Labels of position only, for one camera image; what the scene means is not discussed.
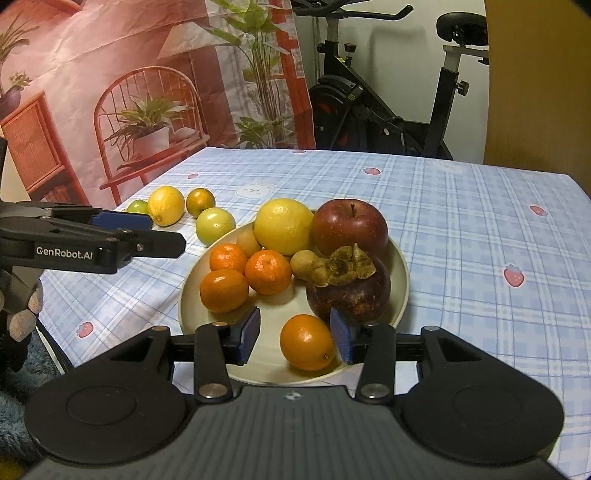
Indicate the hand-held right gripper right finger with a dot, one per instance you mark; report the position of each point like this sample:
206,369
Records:
341,337

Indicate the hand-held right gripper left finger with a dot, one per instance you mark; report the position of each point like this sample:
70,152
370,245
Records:
249,334

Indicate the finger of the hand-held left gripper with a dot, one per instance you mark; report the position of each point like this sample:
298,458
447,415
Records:
122,220
157,242

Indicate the small smooth orange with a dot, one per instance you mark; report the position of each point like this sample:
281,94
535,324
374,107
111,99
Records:
224,290
307,341

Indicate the cream round plate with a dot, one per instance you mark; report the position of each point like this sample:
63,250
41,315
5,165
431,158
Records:
277,307

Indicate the dark purple mangosteen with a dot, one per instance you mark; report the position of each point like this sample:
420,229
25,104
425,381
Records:
355,295

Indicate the orange tangerine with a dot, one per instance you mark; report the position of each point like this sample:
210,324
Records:
228,257
268,271

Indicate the tan longan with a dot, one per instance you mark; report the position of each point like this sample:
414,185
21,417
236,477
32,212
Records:
248,242
304,264

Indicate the red apple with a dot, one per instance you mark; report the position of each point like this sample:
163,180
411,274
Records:
346,228

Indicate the large yellow lemon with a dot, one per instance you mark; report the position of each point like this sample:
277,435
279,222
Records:
282,226

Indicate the person's left hand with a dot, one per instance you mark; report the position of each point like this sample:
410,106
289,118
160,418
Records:
23,314

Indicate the green apple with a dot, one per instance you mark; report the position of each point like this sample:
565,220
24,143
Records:
136,206

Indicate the greenish orange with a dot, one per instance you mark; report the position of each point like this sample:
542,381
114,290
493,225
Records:
200,201

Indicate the yellow-green apple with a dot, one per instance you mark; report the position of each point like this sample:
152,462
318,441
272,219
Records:
214,225

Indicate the blue fluffy rug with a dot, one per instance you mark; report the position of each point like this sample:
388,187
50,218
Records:
18,406

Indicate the blue plaid tablecloth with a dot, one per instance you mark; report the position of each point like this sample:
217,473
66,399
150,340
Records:
461,207

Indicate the printed room backdrop cloth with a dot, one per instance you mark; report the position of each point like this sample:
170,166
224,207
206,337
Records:
92,46

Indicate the black exercise bike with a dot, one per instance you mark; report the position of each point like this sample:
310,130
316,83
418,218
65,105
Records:
351,115

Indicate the wooden door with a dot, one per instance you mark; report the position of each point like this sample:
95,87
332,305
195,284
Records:
535,92

